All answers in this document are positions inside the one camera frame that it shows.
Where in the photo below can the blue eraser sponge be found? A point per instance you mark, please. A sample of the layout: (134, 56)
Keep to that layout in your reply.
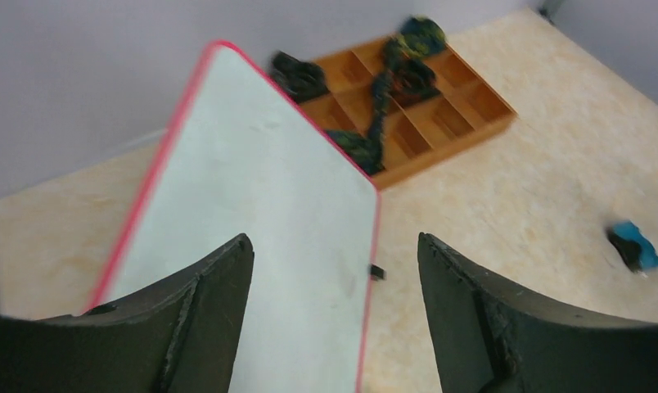
(636, 251)

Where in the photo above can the orange wooden compartment tray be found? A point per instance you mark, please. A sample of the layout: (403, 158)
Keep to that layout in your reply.
(465, 113)

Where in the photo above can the black rolled cloth left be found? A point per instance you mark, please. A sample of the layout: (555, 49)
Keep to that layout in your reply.
(302, 81)

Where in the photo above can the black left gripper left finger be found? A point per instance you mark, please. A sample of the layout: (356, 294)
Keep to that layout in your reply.
(144, 336)

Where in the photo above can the dark rolled cloth right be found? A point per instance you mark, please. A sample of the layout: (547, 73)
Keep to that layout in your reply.
(421, 37)

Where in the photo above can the white whiteboard with red rim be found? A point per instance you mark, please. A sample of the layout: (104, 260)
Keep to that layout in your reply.
(266, 229)

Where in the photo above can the black whiteboard clip upper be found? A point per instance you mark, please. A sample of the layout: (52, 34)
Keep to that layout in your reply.
(377, 273)

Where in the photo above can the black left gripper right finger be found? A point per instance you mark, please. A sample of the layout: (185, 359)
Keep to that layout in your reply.
(491, 334)

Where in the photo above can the dark patterned long cloth strip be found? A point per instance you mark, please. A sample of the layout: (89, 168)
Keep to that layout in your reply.
(406, 80)

